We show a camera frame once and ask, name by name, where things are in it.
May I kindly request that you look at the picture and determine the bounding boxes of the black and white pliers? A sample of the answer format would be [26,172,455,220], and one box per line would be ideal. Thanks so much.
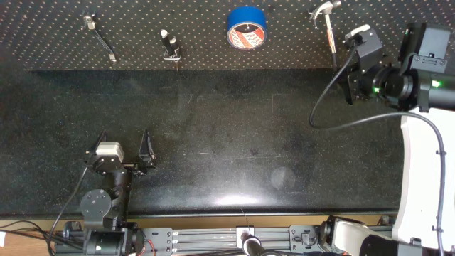
[159,28,182,72]

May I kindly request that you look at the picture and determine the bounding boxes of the thin black cable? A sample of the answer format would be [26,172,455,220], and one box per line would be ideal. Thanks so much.
[0,219,85,250]

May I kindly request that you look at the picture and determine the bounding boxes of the hammer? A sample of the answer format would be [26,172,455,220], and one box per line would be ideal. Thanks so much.
[308,0,343,71]

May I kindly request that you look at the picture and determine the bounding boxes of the wrench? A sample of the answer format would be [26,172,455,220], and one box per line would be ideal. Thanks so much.
[84,19,118,65]

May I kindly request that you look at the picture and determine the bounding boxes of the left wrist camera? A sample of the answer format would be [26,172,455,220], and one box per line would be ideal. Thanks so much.
[95,141,125,163]

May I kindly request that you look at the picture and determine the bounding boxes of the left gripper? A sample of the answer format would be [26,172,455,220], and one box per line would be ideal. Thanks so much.
[84,129,158,177]

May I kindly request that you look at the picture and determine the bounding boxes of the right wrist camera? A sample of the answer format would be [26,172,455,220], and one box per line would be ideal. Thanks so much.
[343,23,372,40]

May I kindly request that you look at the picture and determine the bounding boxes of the black pegboard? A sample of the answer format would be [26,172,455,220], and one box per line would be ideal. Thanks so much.
[0,0,455,71]

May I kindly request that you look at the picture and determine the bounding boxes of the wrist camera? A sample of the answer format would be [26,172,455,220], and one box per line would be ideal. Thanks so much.
[95,141,125,163]
[343,23,372,40]

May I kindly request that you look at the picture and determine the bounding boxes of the roll of blue tape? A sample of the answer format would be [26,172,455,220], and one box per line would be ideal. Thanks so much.
[226,5,268,50]

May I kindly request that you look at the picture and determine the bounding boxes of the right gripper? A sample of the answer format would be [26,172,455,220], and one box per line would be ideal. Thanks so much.
[337,27,385,106]

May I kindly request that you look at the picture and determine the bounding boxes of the mounting rail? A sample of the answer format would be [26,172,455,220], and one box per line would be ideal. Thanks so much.
[53,214,397,256]

